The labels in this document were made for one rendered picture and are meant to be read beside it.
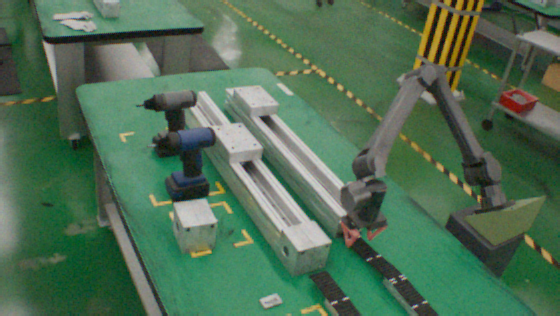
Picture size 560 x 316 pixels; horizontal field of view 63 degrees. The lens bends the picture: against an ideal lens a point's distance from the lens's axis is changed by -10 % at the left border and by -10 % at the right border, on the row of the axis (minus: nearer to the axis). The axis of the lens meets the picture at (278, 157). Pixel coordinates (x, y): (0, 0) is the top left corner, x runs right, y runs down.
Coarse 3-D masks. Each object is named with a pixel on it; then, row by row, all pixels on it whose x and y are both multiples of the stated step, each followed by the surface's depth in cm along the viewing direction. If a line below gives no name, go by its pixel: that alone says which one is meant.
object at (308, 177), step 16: (240, 112) 186; (256, 128) 177; (272, 128) 181; (272, 144) 167; (288, 144) 173; (304, 144) 168; (272, 160) 169; (288, 160) 159; (304, 160) 165; (288, 176) 161; (304, 176) 152; (320, 176) 158; (304, 192) 155; (320, 192) 146; (336, 192) 151; (320, 208) 147; (336, 208) 141; (336, 224) 141
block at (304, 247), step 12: (288, 228) 129; (300, 228) 130; (312, 228) 131; (288, 240) 126; (300, 240) 126; (312, 240) 127; (324, 240) 127; (288, 252) 128; (300, 252) 123; (312, 252) 126; (324, 252) 128; (288, 264) 128; (300, 264) 126; (312, 264) 129; (324, 264) 132
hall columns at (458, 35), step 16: (432, 0) 419; (448, 0) 404; (464, 0) 394; (480, 0) 404; (432, 16) 423; (448, 16) 407; (464, 16) 405; (432, 32) 426; (448, 32) 411; (464, 32) 416; (432, 48) 430; (448, 48) 417; (464, 48) 428; (416, 64) 451; (448, 64) 429; (448, 80) 441
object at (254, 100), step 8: (240, 88) 188; (248, 88) 189; (256, 88) 190; (240, 96) 183; (248, 96) 183; (256, 96) 184; (264, 96) 185; (240, 104) 184; (248, 104) 178; (256, 104) 178; (264, 104) 179; (272, 104) 180; (248, 112) 179; (256, 112) 178; (264, 112) 180; (272, 112) 182
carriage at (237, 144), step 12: (216, 132) 158; (228, 132) 159; (240, 132) 160; (216, 144) 159; (228, 144) 153; (240, 144) 154; (252, 144) 155; (228, 156) 151; (240, 156) 152; (252, 156) 154
